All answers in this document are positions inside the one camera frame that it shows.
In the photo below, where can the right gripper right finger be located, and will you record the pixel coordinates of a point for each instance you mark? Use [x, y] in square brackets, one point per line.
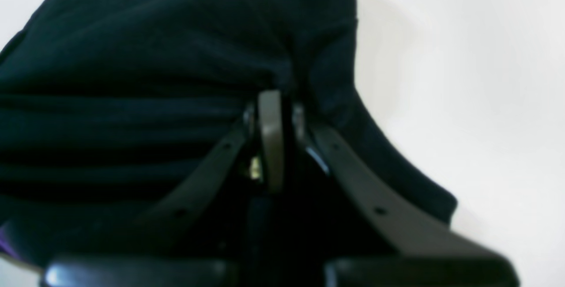
[426, 252]

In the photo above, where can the black t-shirt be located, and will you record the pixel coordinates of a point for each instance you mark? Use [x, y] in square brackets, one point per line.
[108, 104]

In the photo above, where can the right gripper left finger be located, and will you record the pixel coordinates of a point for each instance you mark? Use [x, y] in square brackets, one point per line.
[165, 223]

